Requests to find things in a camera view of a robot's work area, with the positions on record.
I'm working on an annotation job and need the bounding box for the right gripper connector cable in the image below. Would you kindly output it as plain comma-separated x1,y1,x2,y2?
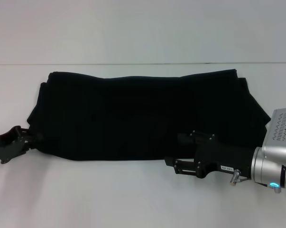
229,169,249,186

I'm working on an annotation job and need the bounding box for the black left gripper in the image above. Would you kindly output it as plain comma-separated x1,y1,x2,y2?
0,126,43,165

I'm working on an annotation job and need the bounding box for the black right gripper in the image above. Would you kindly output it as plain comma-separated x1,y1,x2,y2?
164,130,258,179

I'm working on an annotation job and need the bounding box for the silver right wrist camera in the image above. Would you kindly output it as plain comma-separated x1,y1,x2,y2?
263,108,286,149

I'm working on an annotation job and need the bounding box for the black shirt with FREE print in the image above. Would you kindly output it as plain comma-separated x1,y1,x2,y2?
26,68,271,162

